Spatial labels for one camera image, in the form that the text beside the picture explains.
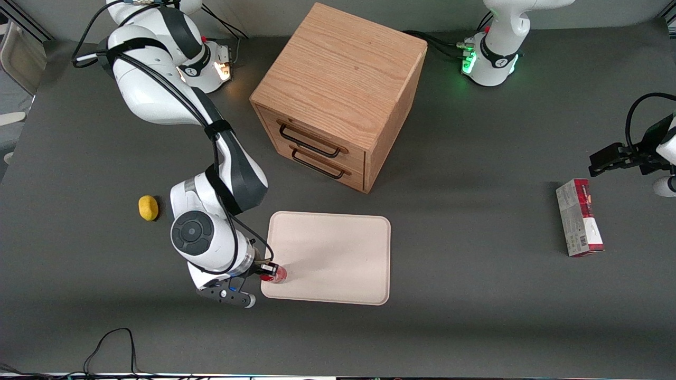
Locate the white plastic chair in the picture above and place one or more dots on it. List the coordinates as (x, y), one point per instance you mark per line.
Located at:
(21, 58)

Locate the black metal frame bar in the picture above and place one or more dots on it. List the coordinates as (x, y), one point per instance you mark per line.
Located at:
(26, 21)

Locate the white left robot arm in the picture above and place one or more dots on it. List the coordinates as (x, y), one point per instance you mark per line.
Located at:
(499, 53)

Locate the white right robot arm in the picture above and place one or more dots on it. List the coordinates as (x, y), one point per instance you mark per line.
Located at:
(153, 89)

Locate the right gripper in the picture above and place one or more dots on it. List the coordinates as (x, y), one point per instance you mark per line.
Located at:
(259, 268)

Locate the red coke bottle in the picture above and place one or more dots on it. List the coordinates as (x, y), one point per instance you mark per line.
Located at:
(278, 274)

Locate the oak drawer front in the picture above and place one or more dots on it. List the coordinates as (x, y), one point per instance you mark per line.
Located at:
(354, 177)
(351, 157)

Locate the red and white carton box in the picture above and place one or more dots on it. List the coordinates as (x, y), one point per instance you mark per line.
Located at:
(578, 221)

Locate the cream rectangular tray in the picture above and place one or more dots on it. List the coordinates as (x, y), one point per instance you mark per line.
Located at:
(332, 253)

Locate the oak wooden drawer cabinet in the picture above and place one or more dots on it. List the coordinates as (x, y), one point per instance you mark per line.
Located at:
(338, 68)

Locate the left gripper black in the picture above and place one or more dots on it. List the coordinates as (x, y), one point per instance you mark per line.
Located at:
(647, 153)

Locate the yellow toy lemon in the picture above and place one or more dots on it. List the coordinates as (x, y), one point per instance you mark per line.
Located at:
(148, 208)

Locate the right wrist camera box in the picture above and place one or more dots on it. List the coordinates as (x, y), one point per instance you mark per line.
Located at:
(227, 295)

